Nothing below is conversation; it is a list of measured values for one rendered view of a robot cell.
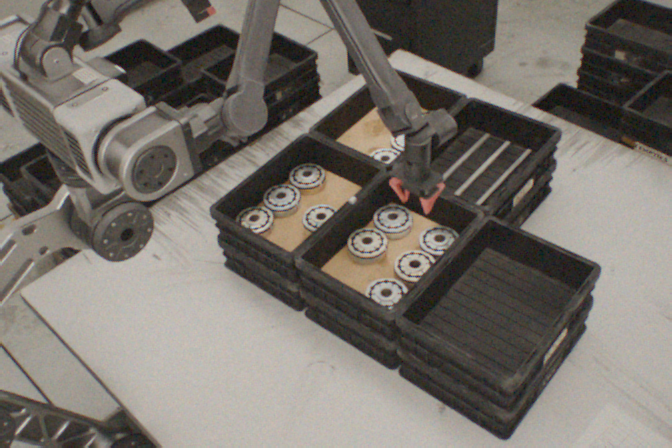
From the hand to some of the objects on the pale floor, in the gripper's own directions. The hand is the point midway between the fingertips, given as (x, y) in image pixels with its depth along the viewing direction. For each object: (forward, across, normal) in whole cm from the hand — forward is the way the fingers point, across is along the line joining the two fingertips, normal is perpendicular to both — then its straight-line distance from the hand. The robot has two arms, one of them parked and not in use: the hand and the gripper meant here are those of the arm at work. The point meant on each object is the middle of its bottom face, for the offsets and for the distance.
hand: (416, 204), depth 174 cm
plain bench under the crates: (+106, -5, +12) cm, 107 cm away
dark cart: (+105, -117, +167) cm, 230 cm away
